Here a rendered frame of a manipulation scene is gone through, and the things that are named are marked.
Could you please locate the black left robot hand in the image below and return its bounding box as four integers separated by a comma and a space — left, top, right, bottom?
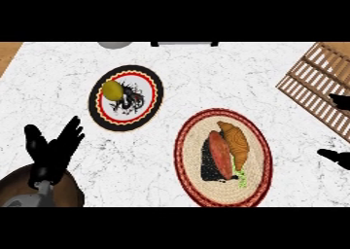
23, 115, 85, 186

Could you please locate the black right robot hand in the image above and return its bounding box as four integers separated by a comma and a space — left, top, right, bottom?
316, 92, 350, 171

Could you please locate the golden brown croissant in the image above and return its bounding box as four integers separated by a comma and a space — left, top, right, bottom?
215, 121, 251, 172

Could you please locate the wooden slatted tiered shelf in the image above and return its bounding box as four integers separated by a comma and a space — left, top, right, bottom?
274, 42, 350, 151

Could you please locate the beige woven oval placemat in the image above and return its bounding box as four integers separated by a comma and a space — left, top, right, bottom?
174, 107, 274, 208

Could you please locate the dark brown round bowl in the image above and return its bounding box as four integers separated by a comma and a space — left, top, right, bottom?
0, 162, 85, 208

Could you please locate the yellow green lemon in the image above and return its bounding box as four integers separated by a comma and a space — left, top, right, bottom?
100, 80, 126, 102

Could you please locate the reddish brown sweet potato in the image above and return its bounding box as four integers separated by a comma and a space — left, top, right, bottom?
208, 129, 234, 181

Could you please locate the black red rimmed plate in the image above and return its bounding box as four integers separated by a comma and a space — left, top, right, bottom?
86, 64, 165, 132

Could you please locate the grey round object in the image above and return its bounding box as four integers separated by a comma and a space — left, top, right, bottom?
95, 42, 134, 50

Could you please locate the pale appliance with dark legs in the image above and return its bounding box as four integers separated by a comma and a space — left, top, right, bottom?
149, 42, 221, 48

